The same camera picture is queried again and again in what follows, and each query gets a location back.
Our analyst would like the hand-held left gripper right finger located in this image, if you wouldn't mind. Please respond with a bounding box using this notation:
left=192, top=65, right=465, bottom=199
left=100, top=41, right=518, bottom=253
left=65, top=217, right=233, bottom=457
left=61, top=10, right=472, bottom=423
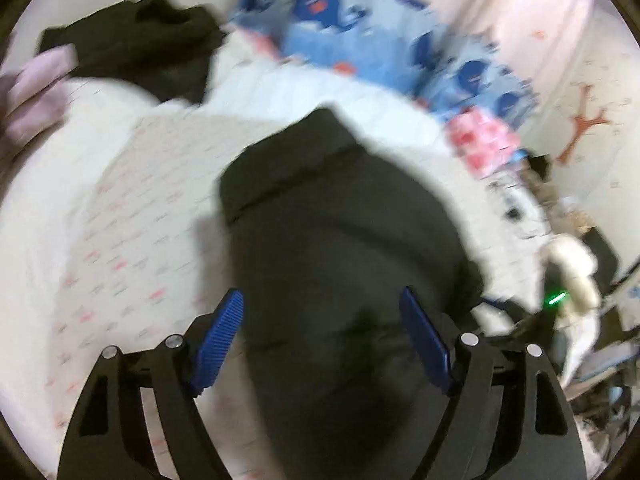
left=399, top=286, right=587, bottom=480

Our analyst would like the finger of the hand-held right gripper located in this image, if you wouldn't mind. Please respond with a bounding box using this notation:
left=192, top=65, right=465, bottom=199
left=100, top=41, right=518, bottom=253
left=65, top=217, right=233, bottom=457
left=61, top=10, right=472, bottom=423
left=477, top=296, right=523, bottom=335

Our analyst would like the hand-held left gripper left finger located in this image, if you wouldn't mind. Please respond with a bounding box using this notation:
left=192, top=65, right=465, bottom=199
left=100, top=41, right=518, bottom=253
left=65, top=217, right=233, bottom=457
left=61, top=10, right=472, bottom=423
left=56, top=287, right=246, bottom=480

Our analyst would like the large black garment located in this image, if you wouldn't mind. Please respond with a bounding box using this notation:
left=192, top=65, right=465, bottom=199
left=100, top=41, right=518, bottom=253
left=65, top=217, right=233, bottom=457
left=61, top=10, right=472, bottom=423
left=217, top=107, right=486, bottom=480

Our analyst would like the white cloth with dark print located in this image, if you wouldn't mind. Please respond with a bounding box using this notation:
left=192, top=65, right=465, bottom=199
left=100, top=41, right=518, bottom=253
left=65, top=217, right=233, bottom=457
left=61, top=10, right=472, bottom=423
left=487, top=170, right=551, bottom=241

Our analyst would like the white cherry print bed sheet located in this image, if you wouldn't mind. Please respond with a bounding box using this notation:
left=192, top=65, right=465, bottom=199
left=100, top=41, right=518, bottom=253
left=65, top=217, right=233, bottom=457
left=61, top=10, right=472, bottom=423
left=0, top=35, right=556, bottom=480

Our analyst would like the pink red patterned cloth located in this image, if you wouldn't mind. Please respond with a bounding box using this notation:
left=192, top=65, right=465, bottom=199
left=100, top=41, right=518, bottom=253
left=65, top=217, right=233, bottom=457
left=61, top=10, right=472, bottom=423
left=445, top=110, right=524, bottom=179

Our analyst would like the crumpled dark cloth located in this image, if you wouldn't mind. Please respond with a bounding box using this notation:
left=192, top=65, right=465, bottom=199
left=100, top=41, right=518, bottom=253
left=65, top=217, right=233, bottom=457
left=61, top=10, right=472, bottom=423
left=39, top=0, right=228, bottom=104

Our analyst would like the blue whale print blanket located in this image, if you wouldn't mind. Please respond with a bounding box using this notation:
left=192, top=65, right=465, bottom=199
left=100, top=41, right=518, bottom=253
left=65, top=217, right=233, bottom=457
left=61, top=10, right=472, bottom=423
left=227, top=0, right=542, bottom=126

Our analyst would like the pale pink cloth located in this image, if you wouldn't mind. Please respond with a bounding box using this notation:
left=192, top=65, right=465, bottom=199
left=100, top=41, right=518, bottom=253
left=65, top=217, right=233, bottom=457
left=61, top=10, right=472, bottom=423
left=0, top=44, right=81, bottom=147

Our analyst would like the orange branch wall sticker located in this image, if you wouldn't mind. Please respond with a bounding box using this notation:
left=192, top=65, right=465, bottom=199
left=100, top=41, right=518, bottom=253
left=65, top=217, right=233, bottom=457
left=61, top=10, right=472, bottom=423
left=555, top=82, right=614, bottom=166

